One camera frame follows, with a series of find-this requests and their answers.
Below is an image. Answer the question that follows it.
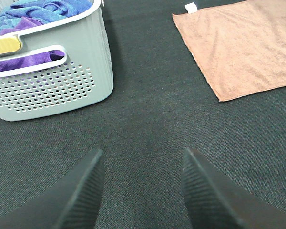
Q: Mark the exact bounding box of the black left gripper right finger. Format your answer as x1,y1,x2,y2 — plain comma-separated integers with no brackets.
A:
181,148,286,229

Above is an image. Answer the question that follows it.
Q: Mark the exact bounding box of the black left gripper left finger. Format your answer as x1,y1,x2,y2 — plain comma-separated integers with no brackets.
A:
0,149,104,229

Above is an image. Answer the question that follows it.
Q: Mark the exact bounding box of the orange-brown microfibre towel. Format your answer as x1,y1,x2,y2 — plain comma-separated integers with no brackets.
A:
172,0,286,102

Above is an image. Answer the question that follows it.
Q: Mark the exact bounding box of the dark fabric table mat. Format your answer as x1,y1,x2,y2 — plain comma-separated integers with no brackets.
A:
0,0,286,229

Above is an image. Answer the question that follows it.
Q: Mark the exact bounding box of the grey perforated laundry basket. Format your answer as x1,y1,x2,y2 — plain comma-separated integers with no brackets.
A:
0,0,113,122

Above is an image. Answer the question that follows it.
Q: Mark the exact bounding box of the purple towel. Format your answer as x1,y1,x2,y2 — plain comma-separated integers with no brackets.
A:
0,17,64,72

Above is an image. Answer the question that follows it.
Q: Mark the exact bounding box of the blue towel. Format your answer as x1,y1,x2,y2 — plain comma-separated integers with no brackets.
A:
0,0,92,35

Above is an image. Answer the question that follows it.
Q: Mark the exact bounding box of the yellow basket handle pad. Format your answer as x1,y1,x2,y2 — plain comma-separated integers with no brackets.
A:
0,35,21,55

